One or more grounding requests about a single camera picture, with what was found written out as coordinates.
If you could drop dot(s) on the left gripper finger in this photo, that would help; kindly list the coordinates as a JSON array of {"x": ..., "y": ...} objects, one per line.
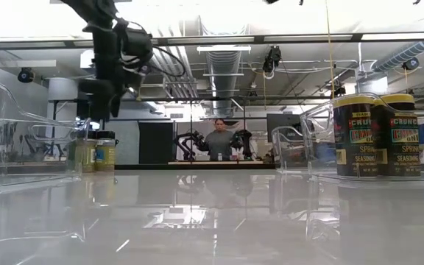
[
  {"x": 88, "y": 99},
  {"x": 112, "y": 101}
]

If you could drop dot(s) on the black lid spice jar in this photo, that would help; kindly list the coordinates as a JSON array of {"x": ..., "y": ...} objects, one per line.
[
  {"x": 88, "y": 158},
  {"x": 106, "y": 158}
]

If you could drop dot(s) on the yellow lid spice jar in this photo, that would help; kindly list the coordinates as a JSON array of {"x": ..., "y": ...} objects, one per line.
[
  {"x": 399, "y": 147},
  {"x": 355, "y": 147}
]

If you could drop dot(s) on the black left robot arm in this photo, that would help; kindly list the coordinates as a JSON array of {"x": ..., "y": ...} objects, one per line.
[{"x": 87, "y": 11}]

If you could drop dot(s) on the black background robot arm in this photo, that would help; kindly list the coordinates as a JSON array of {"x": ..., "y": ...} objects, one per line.
[
  {"x": 243, "y": 141},
  {"x": 188, "y": 141}
]

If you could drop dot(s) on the clear plastic bin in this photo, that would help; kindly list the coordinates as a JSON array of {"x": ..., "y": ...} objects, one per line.
[
  {"x": 13, "y": 147},
  {"x": 318, "y": 147},
  {"x": 289, "y": 154}
]

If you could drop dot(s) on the wooden background table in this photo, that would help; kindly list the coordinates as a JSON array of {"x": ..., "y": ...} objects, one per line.
[{"x": 197, "y": 162}]

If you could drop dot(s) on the person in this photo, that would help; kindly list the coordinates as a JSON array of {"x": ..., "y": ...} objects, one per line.
[{"x": 219, "y": 145}]

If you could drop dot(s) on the white ceiling light fixture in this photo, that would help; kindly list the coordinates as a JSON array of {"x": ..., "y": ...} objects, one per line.
[{"x": 223, "y": 48}]

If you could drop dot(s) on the small white bottle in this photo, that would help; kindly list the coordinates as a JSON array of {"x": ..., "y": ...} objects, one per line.
[{"x": 219, "y": 157}]

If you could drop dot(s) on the overhead rig beam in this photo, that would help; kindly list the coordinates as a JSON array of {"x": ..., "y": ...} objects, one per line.
[{"x": 258, "y": 38}]

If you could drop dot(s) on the dark background monitor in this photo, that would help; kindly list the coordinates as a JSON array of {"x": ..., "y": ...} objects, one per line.
[{"x": 282, "y": 125}]

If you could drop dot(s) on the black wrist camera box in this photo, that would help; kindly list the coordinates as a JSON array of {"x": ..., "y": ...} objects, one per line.
[{"x": 138, "y": 46}]

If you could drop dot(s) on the dark wall panel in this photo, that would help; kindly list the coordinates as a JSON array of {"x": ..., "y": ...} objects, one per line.
[{"x": 156, "y": 143}]

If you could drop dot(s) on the black ceiling camera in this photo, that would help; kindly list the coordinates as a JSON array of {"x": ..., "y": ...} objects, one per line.
[
  {"x": 25, "y": 75},
  {"x": 272, "y": 59},
  {"x": 410, "y": 63}
]

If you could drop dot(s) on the black metal table frame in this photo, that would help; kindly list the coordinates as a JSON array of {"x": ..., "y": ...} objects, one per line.
[{"x": 197, "y": 166}]

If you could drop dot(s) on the silver ribbed ceiling duct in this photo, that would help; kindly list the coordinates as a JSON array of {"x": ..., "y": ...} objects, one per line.
[{"x": 223, "y": 84}]

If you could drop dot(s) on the silver slanted ceiling duct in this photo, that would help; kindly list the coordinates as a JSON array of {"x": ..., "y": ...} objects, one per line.
[{"x": 407, "y": 53}]

